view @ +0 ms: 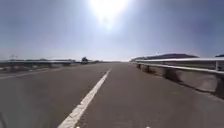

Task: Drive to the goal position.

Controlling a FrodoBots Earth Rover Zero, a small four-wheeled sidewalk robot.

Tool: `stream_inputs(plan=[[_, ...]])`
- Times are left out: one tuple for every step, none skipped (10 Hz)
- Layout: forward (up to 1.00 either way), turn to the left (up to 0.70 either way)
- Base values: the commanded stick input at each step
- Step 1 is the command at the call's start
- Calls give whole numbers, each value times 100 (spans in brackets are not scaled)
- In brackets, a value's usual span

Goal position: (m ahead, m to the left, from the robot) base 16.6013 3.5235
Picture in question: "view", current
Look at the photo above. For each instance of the pale painted edge line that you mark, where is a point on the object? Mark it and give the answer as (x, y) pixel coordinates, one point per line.
(23, 74)

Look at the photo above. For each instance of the dry roadside ground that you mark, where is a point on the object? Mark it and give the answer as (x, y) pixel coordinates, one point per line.
(23, 68)

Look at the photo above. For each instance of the dark tree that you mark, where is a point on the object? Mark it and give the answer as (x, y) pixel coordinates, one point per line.
(84, 60)

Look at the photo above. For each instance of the concrete kerb strip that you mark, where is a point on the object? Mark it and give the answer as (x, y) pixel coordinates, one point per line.
(196, 80)

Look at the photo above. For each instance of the dark hill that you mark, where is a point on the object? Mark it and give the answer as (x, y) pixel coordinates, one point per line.
(168, 56)

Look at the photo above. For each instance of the white painted road line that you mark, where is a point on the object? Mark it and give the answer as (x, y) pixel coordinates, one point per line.
(85, 103)

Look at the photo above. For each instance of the grey asphalt road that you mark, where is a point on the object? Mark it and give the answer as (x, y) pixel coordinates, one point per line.
(140, 100)

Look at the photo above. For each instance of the distant guardrail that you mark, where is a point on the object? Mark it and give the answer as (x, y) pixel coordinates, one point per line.
(40, 62)

